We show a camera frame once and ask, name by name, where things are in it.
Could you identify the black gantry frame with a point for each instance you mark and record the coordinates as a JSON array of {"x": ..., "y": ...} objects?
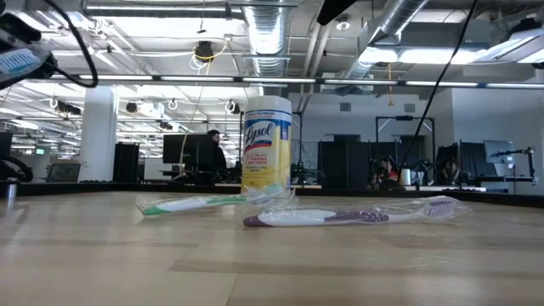
[{"x": 404, "y": 117}]

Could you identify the black crossbar with light strips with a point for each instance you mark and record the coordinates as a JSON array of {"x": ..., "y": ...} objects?
[{"x": 195, "y": 78}]

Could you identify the grey computer monitor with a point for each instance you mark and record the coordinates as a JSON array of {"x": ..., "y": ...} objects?
[{"x": 498, "y": 151}]

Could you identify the white ceiling smoke detector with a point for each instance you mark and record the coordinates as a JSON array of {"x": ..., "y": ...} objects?
[{"x": 342, "y": 24}]

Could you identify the silver ventilation duct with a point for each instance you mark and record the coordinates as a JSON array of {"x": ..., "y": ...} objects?
[
  {"x": 267, "y": 38},
  {"x": 399, "y": 17}
]

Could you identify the silver metal post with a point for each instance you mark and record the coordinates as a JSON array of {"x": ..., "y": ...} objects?
[{"x": 11, "y": 194}]

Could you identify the black computer monitor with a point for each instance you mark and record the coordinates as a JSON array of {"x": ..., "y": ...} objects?
[
  {"x": 472, "y": 159},
  {"x": 178, "y": 149},
  {"x": 5, "y": 144}
]

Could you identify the white round pillar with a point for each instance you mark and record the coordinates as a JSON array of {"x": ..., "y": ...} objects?
[{"x": 98, "y": 136}]

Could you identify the person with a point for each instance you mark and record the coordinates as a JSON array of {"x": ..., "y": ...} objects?
[
  {"x": 217, "y": 157},
  {"x": 384, "y": 172},
  {"x": 447, "y": 172}
]

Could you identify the black ribbed cabinet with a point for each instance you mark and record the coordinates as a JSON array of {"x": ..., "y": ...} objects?
[{"x": 126, "y": 163}]

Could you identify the purple white wrapped toothbrush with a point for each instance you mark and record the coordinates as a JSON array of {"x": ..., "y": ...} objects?
[{"x": 297, "y": 217}]

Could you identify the green white toothbrush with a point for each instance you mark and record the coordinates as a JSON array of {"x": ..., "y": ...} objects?
[
  {"x": 187, "y": 205},
  {"x": 19, "y": 63}
]

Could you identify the white paper roll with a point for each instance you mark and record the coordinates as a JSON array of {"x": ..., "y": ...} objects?
[{"x": 406, "y": 177}]

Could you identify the black ceiling speaker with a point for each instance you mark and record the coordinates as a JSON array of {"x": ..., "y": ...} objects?
[{"x": 204, "y": 51}]

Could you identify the yellow Lysol wipes canister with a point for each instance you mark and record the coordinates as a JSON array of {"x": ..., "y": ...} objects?
[{"x": 265, "y": 161}]

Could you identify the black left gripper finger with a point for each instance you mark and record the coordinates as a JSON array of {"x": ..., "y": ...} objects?
[
  {"x": 17, "y": 30},
  {"x": 38, "y": 71}
]

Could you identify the grey wall vent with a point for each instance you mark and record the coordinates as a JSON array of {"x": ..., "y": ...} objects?
[
  {"x": 345, "y": 106},
  {"x": 409, "y": 108}
]

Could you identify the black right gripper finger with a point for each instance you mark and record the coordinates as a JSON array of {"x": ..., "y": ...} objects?
[{"x": 333, "y": 8}]

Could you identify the green exit sign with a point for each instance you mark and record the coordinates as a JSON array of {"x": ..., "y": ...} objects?
[{"x": 40, "y": 151}]

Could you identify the black room divider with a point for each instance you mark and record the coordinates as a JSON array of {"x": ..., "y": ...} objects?
[{"x": 344, "y": 163}]

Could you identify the black table frame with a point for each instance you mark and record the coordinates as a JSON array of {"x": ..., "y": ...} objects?
[{"x": 106, "y": 188}]

